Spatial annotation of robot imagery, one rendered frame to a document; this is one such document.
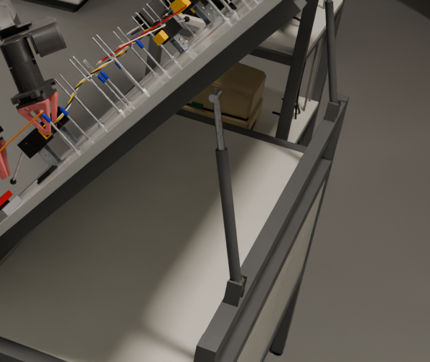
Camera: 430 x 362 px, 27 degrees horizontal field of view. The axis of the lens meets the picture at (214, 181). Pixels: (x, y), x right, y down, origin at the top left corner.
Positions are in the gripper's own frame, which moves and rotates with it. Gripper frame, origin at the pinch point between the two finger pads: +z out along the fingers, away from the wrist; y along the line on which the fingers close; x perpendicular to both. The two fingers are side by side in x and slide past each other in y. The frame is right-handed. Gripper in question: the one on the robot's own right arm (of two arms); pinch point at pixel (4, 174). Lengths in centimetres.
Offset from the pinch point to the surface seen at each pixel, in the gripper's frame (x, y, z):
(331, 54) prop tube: -61, 66, 22
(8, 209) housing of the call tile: -12.0, -24.5, 3.9
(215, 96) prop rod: -58, -22, 5
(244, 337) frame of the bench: -27, 0, 57
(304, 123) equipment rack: -28, 131, 49
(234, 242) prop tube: -44, -18, 31
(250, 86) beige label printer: -25, 110, 26
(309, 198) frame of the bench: -37, 61, 54
